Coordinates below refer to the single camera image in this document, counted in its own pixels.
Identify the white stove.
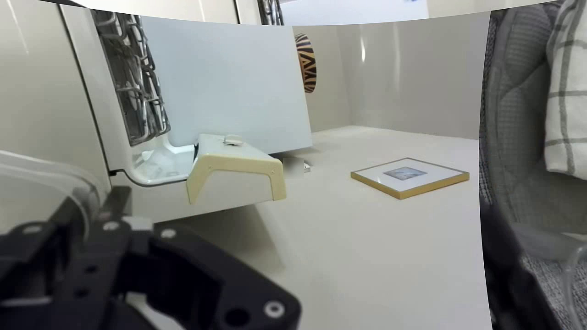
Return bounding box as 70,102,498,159
43,0,316,221

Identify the tiger striped object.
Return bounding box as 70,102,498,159
294,32,320,95

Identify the grey cloth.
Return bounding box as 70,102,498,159
479,5,587,245

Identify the black stove burner grate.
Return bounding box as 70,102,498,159
90,7,173,148

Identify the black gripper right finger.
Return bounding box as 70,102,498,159
125,223,303,330

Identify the small silver metal object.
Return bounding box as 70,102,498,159
285,159,312,177

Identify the wood framed square panel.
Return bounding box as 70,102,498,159
351,155,472,201

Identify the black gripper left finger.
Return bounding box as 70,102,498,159
0,184,144,330

